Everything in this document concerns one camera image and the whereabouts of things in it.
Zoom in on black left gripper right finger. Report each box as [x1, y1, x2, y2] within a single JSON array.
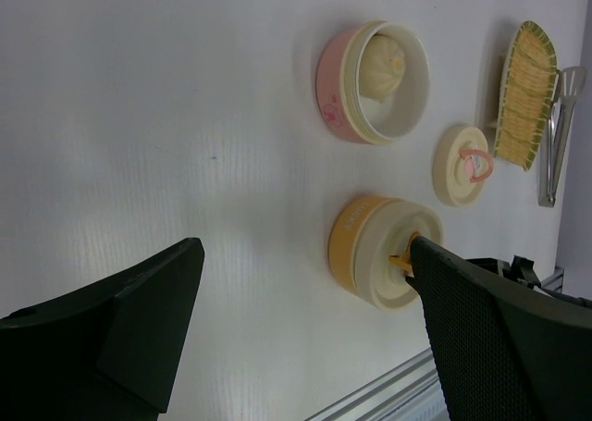
[[409, 237, 591, 420]]

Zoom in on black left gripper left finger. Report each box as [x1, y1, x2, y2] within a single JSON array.
[[1, 238, 204, 420]]

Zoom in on cream lid with orange knob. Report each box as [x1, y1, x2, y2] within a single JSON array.
[[354, 200, 443, 311]]

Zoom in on cream lid with pink knob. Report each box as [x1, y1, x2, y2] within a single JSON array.
[[432, 125, 494, 208]]

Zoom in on metal tongs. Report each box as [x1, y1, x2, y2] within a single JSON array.
[[538, 66, 587, 208]]

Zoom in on pink lunch box bowl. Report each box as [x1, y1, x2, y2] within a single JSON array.
[[315, 20, 430, 145]]

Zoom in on white steamed bun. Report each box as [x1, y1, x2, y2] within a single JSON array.
[[359, 34, 406, 102]]

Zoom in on orange lunch box bowl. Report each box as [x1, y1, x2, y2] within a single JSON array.
[[327, 195, 400, 296]]

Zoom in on woven bamboo tray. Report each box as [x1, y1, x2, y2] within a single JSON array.
[[494, 20, 558, 171]]

